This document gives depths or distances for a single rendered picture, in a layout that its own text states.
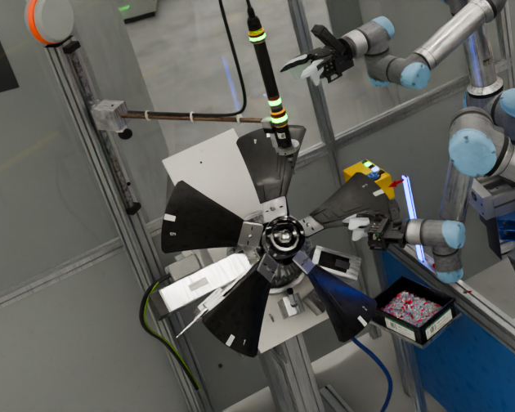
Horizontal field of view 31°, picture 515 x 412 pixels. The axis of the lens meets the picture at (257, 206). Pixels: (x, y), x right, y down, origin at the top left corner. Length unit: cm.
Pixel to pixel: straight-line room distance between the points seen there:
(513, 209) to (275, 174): 85
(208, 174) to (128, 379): 104
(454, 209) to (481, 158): 32
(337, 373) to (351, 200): 135
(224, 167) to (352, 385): 132
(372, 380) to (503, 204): 114
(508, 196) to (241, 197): 87
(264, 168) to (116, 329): 104
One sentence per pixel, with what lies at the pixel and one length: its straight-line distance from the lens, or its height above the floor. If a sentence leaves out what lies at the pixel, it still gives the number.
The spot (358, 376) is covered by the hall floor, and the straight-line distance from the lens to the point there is 400.
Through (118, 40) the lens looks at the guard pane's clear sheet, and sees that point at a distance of 315.
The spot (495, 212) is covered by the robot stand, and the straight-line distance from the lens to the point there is 316.
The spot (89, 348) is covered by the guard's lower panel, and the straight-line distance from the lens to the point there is 357.
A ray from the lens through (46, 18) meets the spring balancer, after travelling 288.
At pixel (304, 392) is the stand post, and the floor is 51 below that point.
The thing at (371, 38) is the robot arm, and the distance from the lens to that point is 272.
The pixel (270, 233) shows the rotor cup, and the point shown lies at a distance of 271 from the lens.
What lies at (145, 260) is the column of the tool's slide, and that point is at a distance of 328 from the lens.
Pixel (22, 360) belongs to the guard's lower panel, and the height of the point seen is 72.
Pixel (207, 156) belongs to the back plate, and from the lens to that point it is 303.
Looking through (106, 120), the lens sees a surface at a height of 155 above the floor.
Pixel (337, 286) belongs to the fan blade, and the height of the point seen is 102.
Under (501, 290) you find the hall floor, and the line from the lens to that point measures 430.
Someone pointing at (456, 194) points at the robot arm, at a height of 124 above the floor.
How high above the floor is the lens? 271
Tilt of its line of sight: 31 degrees down
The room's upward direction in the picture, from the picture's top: 17 degrees counter-clockwise
